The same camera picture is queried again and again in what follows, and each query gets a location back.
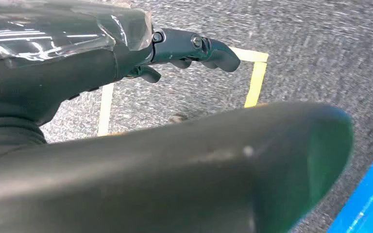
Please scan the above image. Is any yellow floor tape square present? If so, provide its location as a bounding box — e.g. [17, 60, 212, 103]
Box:
[97, 46, 269, 137]

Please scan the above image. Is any blue metal shelf rack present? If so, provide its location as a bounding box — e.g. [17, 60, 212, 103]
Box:
[327, 136, 373, 233]

